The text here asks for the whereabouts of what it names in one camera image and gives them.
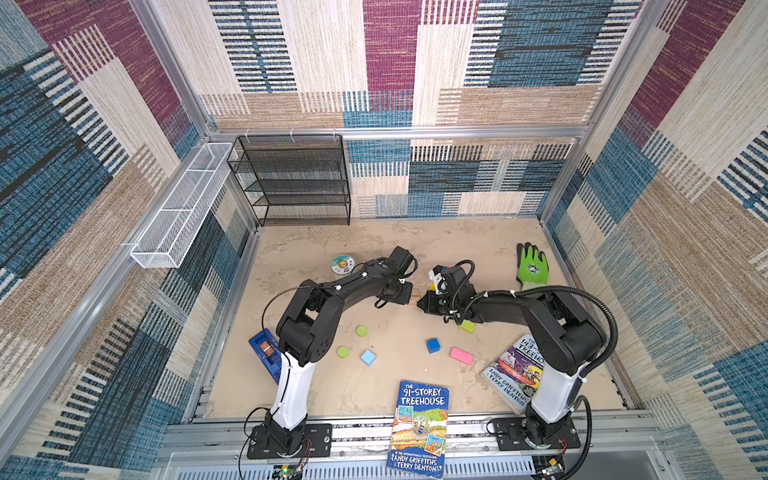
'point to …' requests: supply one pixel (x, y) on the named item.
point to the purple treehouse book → (518, 373)
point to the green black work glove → (532, 266)
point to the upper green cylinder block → (361, 330)
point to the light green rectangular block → (468, 326)
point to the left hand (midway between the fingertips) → (405, 294)
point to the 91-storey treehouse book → (418, 439)
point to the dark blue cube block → (433, 345)
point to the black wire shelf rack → (294, 180)
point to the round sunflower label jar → (342, 264)
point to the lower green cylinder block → (342, 351)
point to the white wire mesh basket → (172, 232)
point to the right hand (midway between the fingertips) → (420, 306)
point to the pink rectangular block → (461, 355)
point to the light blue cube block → (368, 358)
